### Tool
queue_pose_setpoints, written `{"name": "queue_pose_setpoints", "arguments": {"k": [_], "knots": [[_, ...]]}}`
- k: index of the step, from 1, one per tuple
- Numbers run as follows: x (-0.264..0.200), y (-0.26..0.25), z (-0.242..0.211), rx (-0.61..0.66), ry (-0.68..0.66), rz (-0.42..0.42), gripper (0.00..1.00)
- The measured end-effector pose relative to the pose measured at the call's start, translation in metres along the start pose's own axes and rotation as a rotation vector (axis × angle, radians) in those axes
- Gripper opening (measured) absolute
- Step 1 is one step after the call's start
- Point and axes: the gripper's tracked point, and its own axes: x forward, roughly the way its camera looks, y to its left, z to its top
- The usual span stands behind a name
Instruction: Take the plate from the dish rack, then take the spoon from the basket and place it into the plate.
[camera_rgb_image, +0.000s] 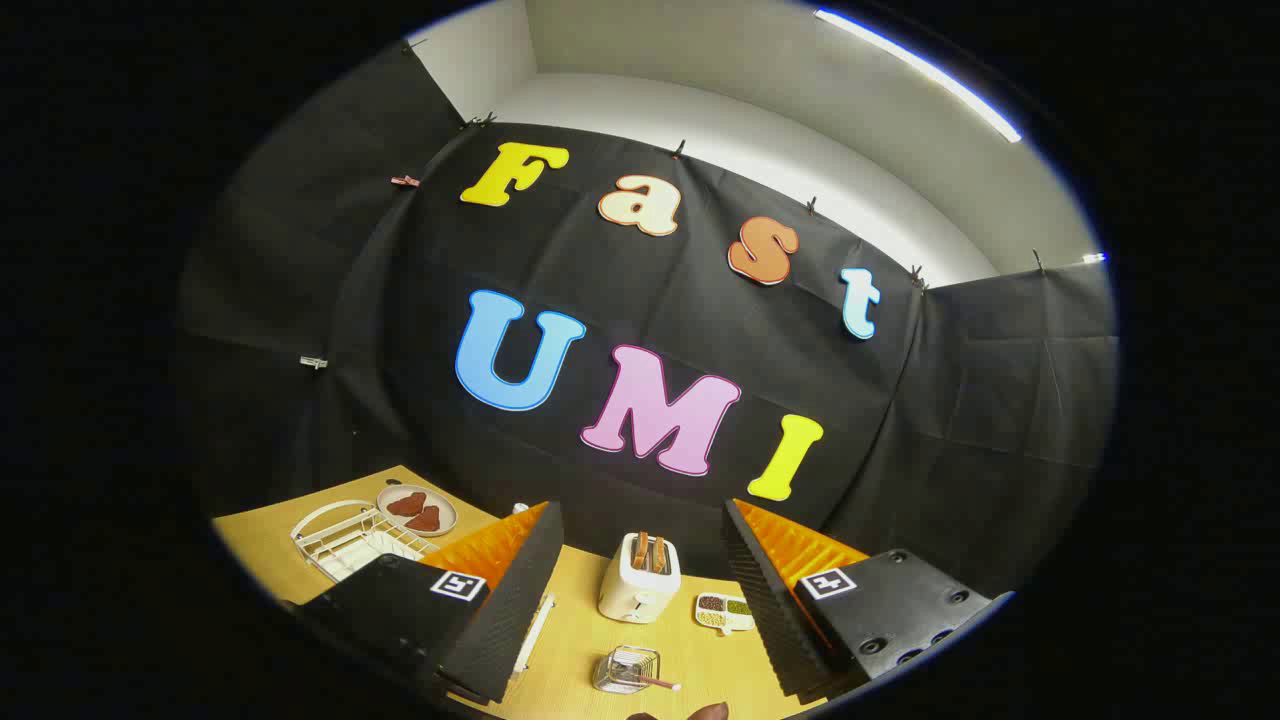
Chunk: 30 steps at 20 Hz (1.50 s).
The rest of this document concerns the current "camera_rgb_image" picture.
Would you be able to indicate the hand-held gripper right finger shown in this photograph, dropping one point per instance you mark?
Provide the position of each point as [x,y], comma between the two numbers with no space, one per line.
[770,610]

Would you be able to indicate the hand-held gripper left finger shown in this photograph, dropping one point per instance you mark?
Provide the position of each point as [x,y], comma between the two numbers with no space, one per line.
[505,610]

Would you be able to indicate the small grey oval dish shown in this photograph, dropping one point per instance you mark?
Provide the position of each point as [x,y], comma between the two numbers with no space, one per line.
[440,505]

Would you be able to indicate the white divided tray of beans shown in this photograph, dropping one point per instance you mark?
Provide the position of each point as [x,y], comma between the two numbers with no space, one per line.
[724,612]

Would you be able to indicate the red meat piece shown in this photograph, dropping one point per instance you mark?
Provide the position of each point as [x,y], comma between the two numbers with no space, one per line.
[425,519]
[405,503]

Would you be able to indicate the brown toast slice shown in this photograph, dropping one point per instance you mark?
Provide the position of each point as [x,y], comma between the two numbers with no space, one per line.
[659,554]
[640,550]

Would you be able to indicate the white toaster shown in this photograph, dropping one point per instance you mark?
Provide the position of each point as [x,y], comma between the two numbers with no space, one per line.
[635,592]

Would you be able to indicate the black backdrop cloth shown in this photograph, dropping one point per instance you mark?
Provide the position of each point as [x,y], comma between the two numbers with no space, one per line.
[700,330]

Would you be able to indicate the row of black clips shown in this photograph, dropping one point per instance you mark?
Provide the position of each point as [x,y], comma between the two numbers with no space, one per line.
[481,120]

